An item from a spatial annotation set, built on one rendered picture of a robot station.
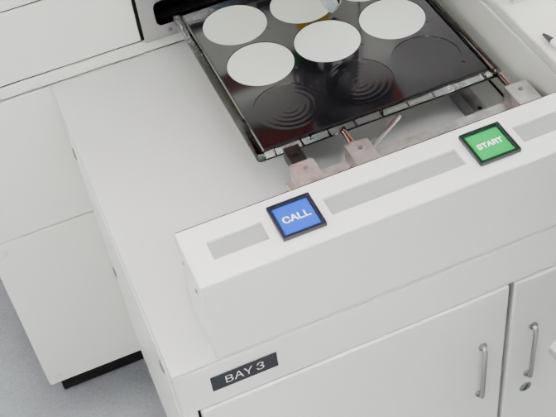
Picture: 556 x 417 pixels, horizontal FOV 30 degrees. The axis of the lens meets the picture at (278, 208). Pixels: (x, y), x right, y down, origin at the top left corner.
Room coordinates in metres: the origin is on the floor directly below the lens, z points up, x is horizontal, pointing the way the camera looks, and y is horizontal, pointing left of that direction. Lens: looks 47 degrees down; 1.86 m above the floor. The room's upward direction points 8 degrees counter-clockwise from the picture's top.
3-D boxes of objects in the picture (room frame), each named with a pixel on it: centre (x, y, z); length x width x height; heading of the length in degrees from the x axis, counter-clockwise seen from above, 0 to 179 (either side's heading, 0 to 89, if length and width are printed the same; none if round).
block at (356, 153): (0.97, -0.13, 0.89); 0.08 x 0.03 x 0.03; 16
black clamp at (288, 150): (1.00, -0.03, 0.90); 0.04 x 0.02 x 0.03; 16
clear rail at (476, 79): (1.06, -0.16, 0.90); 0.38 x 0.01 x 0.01; 106
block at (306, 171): (0.94, -0.05, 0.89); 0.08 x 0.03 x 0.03; 16
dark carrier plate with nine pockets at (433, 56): (1.24, -0.11, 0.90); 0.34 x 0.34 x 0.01; 16
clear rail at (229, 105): (1.18, 0.06, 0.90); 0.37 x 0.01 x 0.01; 16
